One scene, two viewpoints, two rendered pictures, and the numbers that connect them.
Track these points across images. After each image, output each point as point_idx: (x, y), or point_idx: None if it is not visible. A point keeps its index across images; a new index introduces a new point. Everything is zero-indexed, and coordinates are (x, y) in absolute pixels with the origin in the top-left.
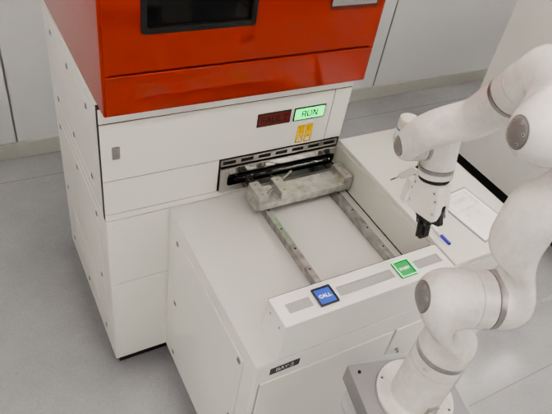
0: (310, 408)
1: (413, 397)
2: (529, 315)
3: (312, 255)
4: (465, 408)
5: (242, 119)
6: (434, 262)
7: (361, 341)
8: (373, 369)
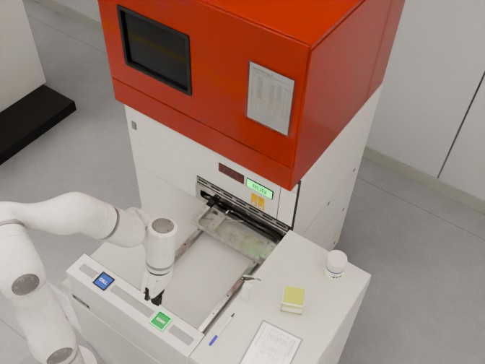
0: (122, 360)
1: None
2: (35, 356)
3: (178, 275)
4: None
5: (208, 157)
6: (184, 341)
7: (133, 342)
8: (78, 341)
